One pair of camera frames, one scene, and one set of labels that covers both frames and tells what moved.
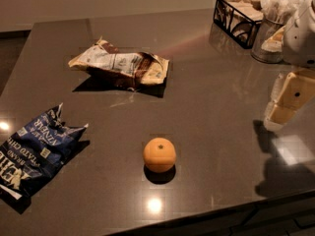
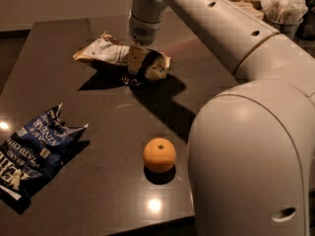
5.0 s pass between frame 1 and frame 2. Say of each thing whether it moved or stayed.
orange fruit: stayed
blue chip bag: stayed
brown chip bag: moved
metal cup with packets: stayed
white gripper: moved
